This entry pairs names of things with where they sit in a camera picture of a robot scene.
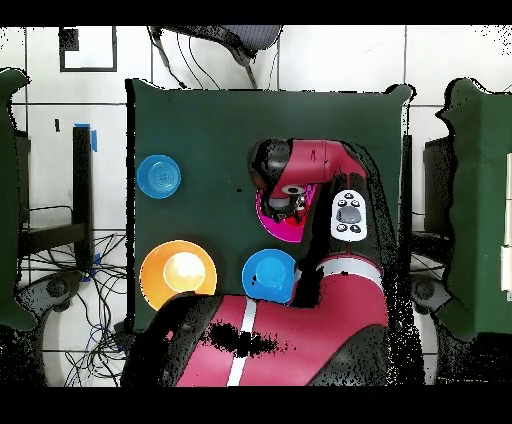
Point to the black square floor frame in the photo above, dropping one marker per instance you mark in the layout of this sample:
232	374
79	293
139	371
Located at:
88	70

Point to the small blue bowl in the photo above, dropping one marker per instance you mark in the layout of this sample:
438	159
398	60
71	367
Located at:
158	176

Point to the blue tape strip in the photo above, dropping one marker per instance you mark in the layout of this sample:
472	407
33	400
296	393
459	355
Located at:
94	142

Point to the grey mesh office chair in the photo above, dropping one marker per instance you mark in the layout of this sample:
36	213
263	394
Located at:
248	36

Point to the black chair base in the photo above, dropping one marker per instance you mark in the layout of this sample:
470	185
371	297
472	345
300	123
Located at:
56	288
424	290

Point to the medium blue bowl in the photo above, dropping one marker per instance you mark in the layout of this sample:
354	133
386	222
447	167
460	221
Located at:
264	276

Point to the dark green tablecloth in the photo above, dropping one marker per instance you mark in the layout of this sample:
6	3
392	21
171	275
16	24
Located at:
220	120

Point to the black metal stand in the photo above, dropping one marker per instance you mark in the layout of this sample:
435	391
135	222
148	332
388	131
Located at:
82	180

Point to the large pink bowl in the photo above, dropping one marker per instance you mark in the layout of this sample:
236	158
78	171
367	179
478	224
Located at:
280	230

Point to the white box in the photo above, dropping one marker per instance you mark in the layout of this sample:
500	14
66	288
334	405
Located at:
507	268

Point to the green cloth side table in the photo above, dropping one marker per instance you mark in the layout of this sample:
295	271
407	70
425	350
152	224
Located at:
8	200
480	160

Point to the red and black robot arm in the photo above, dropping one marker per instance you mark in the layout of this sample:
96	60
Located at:
300	340

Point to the large orange bowl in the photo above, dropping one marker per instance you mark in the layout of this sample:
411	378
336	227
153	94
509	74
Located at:
160	272

